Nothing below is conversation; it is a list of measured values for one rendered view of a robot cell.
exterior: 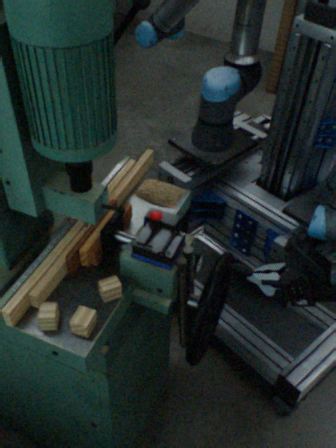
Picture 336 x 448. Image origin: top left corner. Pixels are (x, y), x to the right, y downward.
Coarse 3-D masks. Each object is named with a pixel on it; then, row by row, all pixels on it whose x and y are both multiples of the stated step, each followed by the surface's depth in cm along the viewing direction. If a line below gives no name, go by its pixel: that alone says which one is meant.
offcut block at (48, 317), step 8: (40, 304) 100; (48, 304) 100; (56, 304) 100; (40, 312) 98; (48, 312) 98; (56, 312) 100; (40, 320) 98; (48, 320) 98; (56, 320) 99; (40, 328) 100; (48, 328) 100; (56, 328) 100
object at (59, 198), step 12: (48, 180) 109; (60, 180) 109; (48, 192) 108; (60, 192) 106; (72, 192) 106; (96, 192) 106; (108, 192) 109; (48, 204) 111; (60, 204) 109; (72, 204) 107; (84, 204) 105; (96, 204) 105; (108, 204) 111; (72, 216) 110; (84, 216) 108; (96, 216) 107
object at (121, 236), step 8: (112, 216) 111; (120, 216) 113; (112, 224) 110; (120, 224) 115; (104, 232) 108; (112, 232) 112; (120, 232) 112; (104, 240) 109; (112, 240) 113; (120, 240) 112; (128, 240) 111; (104, 248) 111; (112, 248) 115; (104, 256) 114
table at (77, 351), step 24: (144, 216) 126; (72, 288) 108; (96, 288) 108; (72, 312) 103; (96, 312) 103; (120, 312) 108; (168, 312) 110; (24, 336) 101; (48, 336) 99; (72, 336) 99; (96, 336) 99; (72, 360) 99
